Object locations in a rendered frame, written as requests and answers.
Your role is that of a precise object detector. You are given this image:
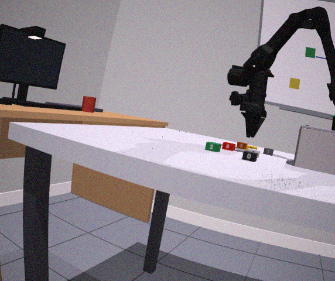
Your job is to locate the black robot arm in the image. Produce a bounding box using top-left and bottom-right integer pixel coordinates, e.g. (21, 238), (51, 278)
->
(227, 6), (335, 106)

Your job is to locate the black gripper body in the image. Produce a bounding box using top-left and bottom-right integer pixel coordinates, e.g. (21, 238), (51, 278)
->
(240, 87), (267, 118)

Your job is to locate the green block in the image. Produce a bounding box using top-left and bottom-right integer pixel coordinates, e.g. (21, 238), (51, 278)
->
(205, 142), (221, 152)

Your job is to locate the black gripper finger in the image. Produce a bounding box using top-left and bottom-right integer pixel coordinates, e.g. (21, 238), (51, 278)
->
(241, 112), (261, 138)
(251, 118), (265, 137)

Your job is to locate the orange block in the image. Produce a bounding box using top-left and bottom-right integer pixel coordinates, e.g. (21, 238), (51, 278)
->
(237, 142), (248, 149)

